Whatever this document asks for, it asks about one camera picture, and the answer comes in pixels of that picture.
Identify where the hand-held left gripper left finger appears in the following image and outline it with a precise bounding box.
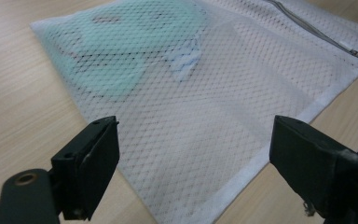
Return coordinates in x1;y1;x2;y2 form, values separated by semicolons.
50;116;120;221

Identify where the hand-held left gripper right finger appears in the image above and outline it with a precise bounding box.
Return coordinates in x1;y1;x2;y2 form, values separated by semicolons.
268;115;358;224

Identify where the white mesh laundry bag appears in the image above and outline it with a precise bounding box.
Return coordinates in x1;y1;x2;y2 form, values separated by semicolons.
30;0;358;224

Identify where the mint green garment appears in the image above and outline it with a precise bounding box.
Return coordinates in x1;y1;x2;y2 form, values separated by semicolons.
40;0;207;102

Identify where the white garment with blue label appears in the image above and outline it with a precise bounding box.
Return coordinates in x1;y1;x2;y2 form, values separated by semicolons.
155;18;311;125

